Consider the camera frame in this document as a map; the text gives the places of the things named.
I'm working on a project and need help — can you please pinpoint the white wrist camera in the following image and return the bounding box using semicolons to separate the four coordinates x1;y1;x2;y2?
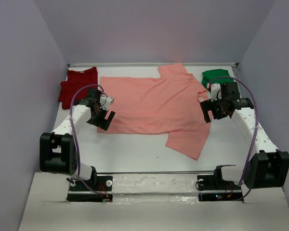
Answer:
99;95;114;111
209;83;222;101

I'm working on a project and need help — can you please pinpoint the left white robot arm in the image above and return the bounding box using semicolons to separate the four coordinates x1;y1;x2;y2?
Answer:
39;88;115;190

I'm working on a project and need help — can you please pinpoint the pink t-shirt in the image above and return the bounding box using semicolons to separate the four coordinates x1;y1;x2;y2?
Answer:
100;63;210;160

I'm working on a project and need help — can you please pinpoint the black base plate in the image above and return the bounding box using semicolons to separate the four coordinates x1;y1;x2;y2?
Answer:
195;175;243;202
66;175;113;203

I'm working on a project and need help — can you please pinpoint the white cardboard front cover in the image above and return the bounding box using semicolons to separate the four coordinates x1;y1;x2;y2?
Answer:
20;173;289;231

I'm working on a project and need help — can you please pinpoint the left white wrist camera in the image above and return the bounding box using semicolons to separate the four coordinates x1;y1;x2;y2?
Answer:
99;95;114;111

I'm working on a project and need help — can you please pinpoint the green t-shirt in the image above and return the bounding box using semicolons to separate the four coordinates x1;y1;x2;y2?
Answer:
201;69;234;92

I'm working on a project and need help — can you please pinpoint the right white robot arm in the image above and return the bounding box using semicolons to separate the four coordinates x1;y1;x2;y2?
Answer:
200;82;289;189

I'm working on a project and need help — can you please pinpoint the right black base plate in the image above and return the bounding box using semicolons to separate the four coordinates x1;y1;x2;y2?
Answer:
195;175;243;202

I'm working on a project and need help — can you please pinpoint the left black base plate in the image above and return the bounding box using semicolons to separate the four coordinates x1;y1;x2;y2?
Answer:
66;175;113;203

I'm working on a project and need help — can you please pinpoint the red folded t-shirt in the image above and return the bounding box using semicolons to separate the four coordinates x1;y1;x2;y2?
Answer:
58;67;98;110

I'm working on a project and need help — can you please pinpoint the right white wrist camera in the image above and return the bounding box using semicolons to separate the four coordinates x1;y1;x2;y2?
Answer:
209;83;222;101

